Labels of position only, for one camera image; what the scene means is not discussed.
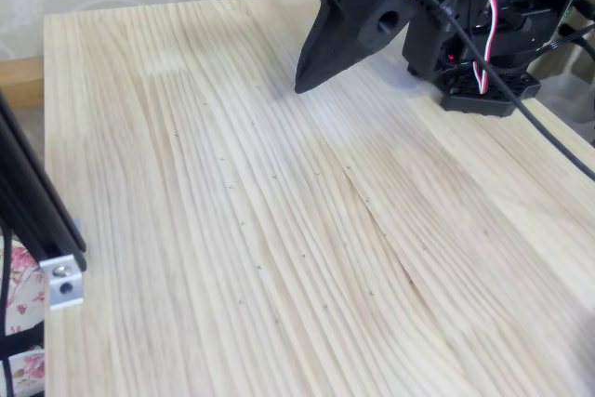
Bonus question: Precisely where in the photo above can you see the black robot arm with base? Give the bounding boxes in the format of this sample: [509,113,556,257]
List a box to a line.
[390,0,595,118]

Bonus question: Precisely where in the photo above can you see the orange wooden board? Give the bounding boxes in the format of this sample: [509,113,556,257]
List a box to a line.
[0,56,46,109]

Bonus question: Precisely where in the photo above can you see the floral fabric cushion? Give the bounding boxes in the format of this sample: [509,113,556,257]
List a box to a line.
[0,229,47,397]

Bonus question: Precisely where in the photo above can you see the red and white servo wires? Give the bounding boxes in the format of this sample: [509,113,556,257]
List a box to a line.
[471,0,502,96]

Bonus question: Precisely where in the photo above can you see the black power cable with plug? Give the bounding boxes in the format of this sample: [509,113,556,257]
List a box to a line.
[529,23,595,61]

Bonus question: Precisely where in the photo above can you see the long black camera cable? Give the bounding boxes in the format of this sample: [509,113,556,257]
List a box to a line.
[357,0,595,182]

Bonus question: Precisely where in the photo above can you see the aluminium extrusion rail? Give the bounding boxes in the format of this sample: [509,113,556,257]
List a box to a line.
[0,89,88,272]

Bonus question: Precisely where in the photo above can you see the silver metal mounting bracket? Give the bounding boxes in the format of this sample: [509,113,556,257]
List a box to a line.
[39,217,86,312]

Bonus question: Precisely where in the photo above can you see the thin black cord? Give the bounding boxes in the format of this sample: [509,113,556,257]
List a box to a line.
[0,224,46,397]

